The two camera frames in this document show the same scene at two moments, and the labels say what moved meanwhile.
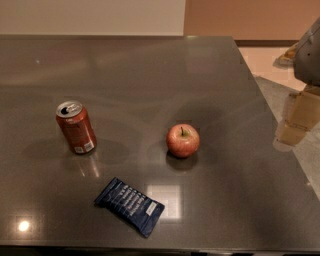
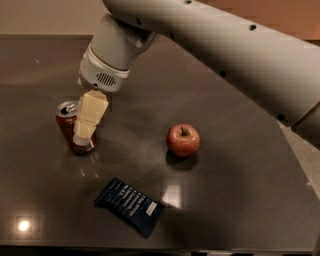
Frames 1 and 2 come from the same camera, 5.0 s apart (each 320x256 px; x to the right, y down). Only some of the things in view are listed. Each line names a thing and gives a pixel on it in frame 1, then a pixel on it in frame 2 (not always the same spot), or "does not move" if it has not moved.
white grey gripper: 308,60 → 100,75
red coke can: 75,122 does not move
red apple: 183,140 does not move
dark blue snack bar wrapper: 131,205 does not move
